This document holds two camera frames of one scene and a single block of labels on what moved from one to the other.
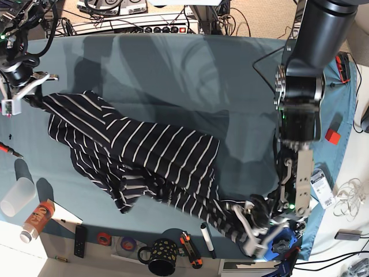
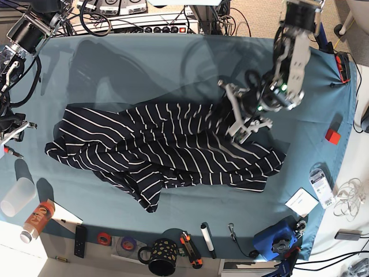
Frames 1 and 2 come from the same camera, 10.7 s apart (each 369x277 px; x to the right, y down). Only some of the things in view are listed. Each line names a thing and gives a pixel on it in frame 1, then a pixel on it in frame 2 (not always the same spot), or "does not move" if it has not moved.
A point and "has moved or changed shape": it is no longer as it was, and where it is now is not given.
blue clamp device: [281, 242] does not move
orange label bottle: [38, 220] does not move
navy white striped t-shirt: [131, 157] has moved or changed shape
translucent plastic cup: [20, 194] does not move
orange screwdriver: [7, 149] does not move
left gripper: [18, 79] → [12, 127]
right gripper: [255, 214] → [244, 128]
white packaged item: [322, 189] does not move
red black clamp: [343, 62] does not move
